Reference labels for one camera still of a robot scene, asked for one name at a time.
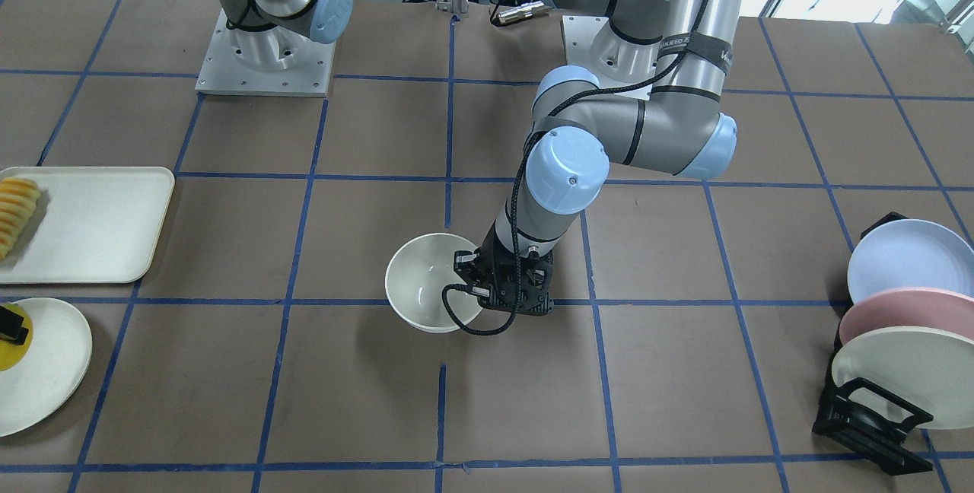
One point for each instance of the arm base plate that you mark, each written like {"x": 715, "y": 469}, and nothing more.
{"x": 272, "y": 63}
{"x": 615, "y": 51}

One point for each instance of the pink plate in rack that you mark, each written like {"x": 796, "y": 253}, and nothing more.
{"x": 922, "y": 307}

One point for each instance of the cream bowl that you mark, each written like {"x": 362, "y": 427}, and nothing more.
{"x": 416, "y": 276}

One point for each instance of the yellow lemon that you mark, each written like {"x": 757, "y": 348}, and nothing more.
{"x": 11, "y": 355}

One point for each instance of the blue plate in rack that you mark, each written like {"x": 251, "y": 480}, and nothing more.
{"x": 910, "y": 253}

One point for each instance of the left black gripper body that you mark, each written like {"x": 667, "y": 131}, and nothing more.
{"x": 466, "y": 268}

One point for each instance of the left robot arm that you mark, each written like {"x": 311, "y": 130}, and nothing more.
{"x": 668, "y": 119}

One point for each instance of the sliced yellow fruit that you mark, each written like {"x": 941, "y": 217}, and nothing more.
{"x": 19, "y": 200}

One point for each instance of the cream rectangular tray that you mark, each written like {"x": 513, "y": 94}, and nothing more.
{"x": 93, "y": 225}

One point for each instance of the cream round plate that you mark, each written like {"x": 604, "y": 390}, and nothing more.
{"x": 53, "y": 367}

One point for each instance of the cream plate in rack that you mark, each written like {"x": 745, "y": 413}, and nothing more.
{"x": 928, "y": 367}

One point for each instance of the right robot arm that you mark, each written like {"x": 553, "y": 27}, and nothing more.
{"x": 98, "y": 99}

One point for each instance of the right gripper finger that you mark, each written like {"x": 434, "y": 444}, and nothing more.
{"x": 14, "y": 326}

